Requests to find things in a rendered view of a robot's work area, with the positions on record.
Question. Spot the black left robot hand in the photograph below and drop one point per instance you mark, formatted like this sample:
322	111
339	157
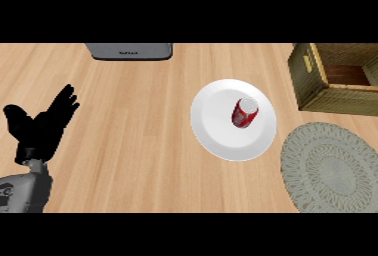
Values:
45	126

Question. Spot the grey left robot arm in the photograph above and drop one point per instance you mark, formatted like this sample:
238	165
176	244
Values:
27	191

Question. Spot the olive wicker basket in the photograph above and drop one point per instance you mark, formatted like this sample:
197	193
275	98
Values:
325	96

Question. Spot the grey round placemat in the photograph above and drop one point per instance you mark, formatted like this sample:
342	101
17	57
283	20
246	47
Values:
334	170

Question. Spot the grey flat appliance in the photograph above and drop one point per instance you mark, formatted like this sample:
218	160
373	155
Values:
131	51

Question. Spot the white round plate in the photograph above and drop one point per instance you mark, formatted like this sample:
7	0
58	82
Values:
216	133

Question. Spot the red soda can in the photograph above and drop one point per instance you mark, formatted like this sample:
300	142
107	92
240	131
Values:
244	115

